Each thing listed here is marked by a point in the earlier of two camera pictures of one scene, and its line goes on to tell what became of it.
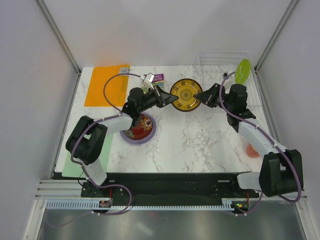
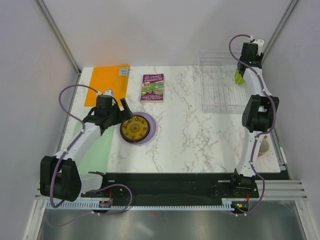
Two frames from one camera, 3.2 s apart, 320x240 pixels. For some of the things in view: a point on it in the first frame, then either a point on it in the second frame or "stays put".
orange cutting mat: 117,91 stays put
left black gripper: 163,99 -> 124,115
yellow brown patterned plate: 185,89 -> 135,129
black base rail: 168,187 stays put
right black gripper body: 229,104 -> 259,58
